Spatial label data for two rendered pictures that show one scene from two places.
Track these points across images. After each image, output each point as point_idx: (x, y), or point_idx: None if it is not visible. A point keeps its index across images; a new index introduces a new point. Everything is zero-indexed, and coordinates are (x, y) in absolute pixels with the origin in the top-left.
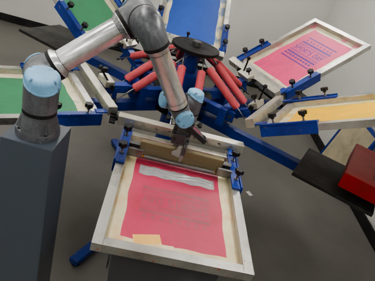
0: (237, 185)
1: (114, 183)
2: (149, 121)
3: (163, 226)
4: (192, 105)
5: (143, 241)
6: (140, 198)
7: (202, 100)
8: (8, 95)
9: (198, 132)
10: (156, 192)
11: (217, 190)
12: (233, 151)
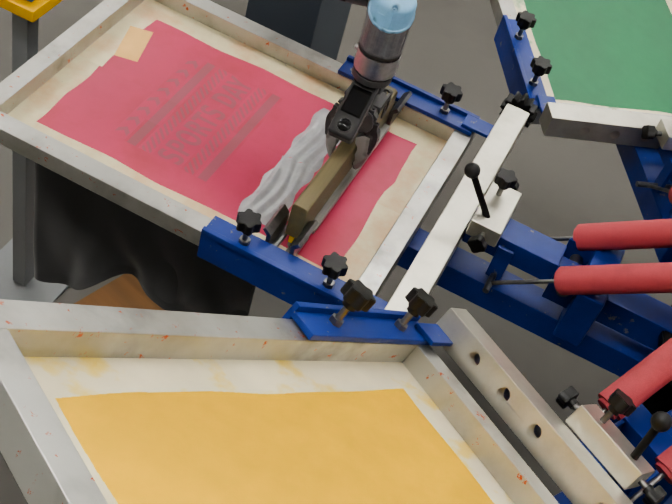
0: (217, 229)
1: (278, 39)
2: (490, 148)
3: (155, 76)
4: (367, 8)
5: (131, 38)
6: (241, 77)
7: (375, 17)
8: (601, 21)
9: (347, 102)
10: (252, 106)
11: (234, 216)
12: (334, 252)
